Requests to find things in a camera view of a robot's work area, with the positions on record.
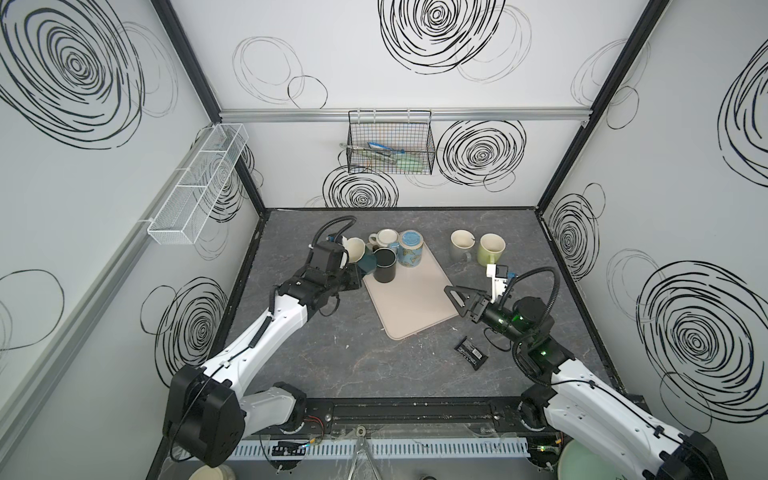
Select dark green mug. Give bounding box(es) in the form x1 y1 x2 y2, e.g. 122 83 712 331
342 237 377 275

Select black mug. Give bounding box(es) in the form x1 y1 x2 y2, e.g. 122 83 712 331
374 247 397 284

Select grey mug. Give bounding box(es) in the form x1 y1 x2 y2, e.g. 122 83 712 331
450 229 476 262

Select light green mug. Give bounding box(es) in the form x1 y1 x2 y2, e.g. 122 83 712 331
477 233 506 266

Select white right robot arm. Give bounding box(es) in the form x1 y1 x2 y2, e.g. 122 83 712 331
444 266 727 479

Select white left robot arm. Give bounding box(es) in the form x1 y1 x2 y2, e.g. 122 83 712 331
162 215 361 467

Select cream white mug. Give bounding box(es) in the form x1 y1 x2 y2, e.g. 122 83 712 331
368 228 399 249

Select blue butterfly mug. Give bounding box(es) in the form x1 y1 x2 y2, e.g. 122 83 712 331
398 230 424 268

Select black snack packet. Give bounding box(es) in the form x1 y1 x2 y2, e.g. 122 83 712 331
454 337 488 371

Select beige plastic tray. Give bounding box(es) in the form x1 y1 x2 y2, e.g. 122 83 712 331
363 244 457 341

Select light green plate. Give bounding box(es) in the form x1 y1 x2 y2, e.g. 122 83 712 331
557 440 623 480

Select beige round object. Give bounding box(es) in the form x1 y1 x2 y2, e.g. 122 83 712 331
189 465 236 480

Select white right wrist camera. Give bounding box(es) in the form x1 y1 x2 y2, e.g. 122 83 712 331
486 263 511 302

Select utensils in wire basket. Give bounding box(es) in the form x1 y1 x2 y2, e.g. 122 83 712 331
345 142 425 173

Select black wire basket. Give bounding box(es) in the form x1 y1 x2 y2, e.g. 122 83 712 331
343 109 436 176

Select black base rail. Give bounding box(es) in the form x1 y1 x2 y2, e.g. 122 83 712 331
269 393 652 436

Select white slotted cable duct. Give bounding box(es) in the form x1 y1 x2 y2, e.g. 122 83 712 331
229 438 530 461

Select white wire shelf basket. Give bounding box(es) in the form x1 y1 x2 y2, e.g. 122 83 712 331
147 123 249 246

